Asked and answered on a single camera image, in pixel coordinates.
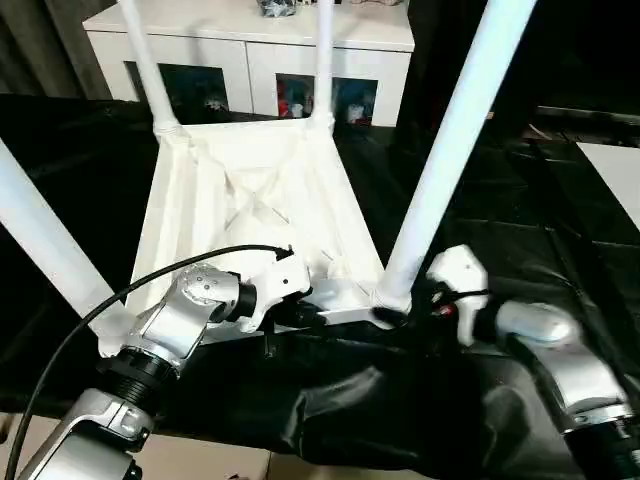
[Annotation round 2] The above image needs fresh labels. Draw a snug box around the white plastic table top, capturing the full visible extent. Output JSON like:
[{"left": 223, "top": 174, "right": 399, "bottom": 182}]
[{"left": 97, "top": 117, "right": 416, "bottom": 359}]

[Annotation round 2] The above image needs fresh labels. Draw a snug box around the black mat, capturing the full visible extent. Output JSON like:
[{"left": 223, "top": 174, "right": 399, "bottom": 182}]
[{"left": 0, "top": 92, "right": 640, "bottom": 474}]

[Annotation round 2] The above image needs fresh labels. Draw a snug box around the small red white container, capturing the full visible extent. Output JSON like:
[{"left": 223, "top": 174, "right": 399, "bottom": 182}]
[{"left": 277, "top": 87, "right": 305, "bottom": 120}]

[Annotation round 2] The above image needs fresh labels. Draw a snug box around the white flat board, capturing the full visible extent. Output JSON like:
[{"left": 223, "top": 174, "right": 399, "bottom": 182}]
[{"left": 577, "top": 142, "right": 640, "bottom": 229}]

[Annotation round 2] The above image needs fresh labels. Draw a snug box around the white cabinet with glass doors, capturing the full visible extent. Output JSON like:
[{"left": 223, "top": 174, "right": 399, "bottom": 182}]
[{"left": 82, "top": 0, "right": 416, "bottom": 129}]

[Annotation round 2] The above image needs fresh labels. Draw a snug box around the black cabinet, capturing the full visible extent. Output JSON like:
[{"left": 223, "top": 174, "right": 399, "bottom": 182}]
[{"left": 397, "top": 0, "right": 640, "bottom": 136}]

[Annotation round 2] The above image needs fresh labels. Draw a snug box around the black object pile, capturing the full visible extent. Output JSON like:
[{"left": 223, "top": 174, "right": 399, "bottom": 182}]
[{"left": 257, "top": 0, "right": 297, "bottom": 19}]

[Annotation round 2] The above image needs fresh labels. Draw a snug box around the grey curtain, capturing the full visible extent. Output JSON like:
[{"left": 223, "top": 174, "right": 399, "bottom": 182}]
[{"left": 0, "top": 0, "right": 114, "bottom": 101}]

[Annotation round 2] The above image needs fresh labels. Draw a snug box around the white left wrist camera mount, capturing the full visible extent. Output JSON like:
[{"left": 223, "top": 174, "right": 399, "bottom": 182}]
[{"left": 234, "top": 249, "right": 314, "bottom": 335}]

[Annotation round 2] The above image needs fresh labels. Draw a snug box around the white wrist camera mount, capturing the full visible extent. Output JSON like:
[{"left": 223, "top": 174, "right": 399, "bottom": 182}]
[
  {"left": 234, "top": 249, "right": 314, "bottom": 335},
  {"left": 427, "top": 244, "right": 491, "bottom": 347}
]

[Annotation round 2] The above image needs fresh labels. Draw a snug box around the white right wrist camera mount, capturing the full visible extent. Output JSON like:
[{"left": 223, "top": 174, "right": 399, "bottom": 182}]
[{"left": 427, "top": 244, "right": 491, "bottom": 347}]

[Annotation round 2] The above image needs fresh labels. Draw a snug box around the black left wrist camera cable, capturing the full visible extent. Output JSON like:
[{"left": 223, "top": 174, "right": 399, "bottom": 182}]
[{"left": 2, "top": 243, "right": 294, "bottom": 480}]

